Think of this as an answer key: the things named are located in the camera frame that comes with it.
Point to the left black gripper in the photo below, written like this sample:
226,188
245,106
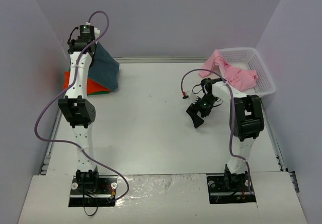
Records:
76,42

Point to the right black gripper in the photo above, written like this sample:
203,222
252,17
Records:
199,107

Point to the blue t shirt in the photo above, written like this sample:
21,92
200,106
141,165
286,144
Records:
105,69

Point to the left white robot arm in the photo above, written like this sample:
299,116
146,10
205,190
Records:
76,108

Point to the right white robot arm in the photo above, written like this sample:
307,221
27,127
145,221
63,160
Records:
245,120

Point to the orange folded t shirt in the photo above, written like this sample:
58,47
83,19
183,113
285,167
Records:
91,85

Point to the green folded t shirt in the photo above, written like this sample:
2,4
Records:
98,93

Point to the pink t shirt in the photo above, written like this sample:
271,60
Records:
240,79

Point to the white plastic basket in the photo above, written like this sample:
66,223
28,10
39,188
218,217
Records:
249,59

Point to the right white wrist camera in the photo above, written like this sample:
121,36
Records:
191,98

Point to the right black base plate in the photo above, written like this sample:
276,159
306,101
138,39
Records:
220,193

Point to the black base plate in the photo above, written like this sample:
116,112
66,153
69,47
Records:
103,196
220,193

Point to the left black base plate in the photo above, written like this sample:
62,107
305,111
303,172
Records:
103,196

